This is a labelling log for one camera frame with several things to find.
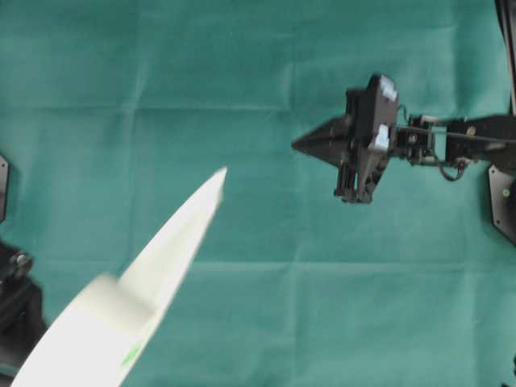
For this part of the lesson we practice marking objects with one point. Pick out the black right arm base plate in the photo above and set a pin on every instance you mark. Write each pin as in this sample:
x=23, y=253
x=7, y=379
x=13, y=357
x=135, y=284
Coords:
x=501, y=180

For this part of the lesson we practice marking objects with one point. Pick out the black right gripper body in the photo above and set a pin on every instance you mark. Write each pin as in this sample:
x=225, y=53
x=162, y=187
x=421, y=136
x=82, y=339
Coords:
x=371, y=114

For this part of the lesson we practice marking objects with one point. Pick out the white duct tape roll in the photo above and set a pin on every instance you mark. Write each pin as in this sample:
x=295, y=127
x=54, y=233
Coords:
x=100, y=335

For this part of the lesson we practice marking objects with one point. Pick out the green cloth table cover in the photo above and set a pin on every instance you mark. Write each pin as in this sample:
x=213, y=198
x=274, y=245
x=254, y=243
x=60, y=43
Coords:
x=114, y=112

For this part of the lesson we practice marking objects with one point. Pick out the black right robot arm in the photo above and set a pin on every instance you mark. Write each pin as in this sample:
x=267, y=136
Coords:
x=450, y=145

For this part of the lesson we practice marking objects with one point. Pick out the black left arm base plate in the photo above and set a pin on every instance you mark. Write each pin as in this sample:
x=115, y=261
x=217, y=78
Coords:
x=4, y=178

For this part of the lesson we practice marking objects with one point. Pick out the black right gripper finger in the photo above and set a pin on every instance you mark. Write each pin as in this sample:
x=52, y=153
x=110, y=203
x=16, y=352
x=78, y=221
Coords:
x=335, y=128
x=332, y=153

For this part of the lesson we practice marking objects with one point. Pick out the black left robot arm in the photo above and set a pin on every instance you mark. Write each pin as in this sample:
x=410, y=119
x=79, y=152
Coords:
x=22, y=320

